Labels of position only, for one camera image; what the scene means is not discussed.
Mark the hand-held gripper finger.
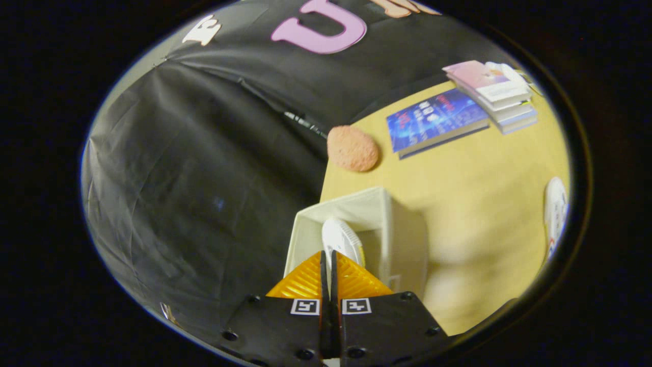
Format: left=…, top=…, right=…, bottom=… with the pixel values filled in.
left=218, top=250, right=329, bottom=367
left=330, top=250, right=453, bottom=367

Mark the white sneaker shoe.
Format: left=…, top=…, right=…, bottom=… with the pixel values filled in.
left=321, top=217, right=366, bottom=269
left=544, top=176, right=570, bottom=262

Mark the white fabric storage box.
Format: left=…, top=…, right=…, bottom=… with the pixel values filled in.
left=283, top=186, right=429, bottom=301

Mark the pink round sponge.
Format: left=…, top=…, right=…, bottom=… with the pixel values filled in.
left=327, top=125, right=381, bottom=173

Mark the black backdrop cloth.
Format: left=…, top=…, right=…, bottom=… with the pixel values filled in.
left=81, top=0, right=515, bottom=352

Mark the blue cover book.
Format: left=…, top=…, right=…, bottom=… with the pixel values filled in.
left=386, top=88, right=491, bottom=161

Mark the pale blue book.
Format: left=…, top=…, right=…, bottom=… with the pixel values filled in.
left=496, top=107, right=539, bottom=136

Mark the white book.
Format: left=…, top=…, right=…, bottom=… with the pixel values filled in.
left=458, top=84, right=534, bottom=124

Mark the pink cover book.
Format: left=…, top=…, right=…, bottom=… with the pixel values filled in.
left=442, top=60, right=531, bottom=103

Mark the white soft round object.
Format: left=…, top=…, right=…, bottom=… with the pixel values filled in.
left=485, top=61, right=531, bottom=86

